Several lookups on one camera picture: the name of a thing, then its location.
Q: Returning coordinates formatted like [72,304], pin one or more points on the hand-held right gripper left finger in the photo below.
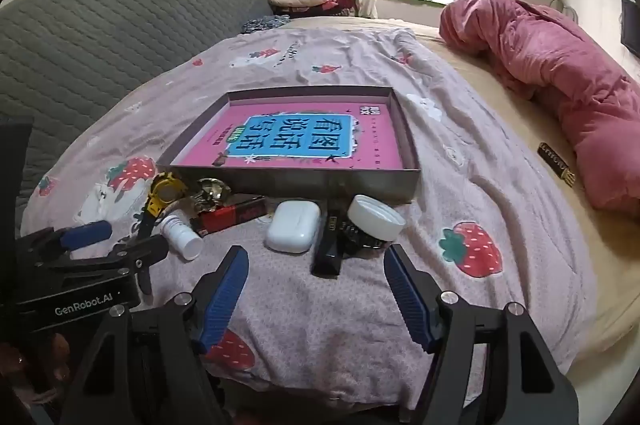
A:
[227,290]

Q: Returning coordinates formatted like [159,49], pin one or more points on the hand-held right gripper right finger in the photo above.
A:
[407,290]

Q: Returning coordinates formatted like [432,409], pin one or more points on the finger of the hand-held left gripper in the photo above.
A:
[87,232]
[145,252]

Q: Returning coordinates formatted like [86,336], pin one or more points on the white pill bottle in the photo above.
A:
[180,235]

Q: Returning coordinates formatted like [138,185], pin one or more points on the yellow black wristwatch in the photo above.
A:
[165,190]

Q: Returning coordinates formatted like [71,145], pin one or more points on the black hair clip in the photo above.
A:
[357,246]

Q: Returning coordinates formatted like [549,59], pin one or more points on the red black marker pen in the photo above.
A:
[225,217]

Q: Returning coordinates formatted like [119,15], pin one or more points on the white round jar lid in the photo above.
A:
[375,217]

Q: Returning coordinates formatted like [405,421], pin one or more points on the black gold lighter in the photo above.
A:
[327,250]

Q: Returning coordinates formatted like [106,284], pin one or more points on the white earbuds case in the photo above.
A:
[292,227]

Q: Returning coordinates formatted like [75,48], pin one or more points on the grey shallow cardboard box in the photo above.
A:
[300,187]

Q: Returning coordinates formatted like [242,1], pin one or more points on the person's left hand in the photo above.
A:
[55,350]

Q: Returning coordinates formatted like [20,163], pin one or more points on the pink book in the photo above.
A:
[370,145]

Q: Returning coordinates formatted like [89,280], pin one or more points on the black gold mattress label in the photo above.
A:
[555,162]

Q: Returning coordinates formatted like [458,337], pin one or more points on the grey quilted headboard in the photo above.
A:
[100,35]

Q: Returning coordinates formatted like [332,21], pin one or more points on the beige bed sheet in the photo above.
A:
[480,70]

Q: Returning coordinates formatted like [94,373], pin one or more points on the dark patterned cloth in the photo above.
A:
[265,24]

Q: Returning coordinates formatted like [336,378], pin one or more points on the pink quilt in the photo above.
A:
[550,55]

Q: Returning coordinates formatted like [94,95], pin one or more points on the black television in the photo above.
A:
[631,25]

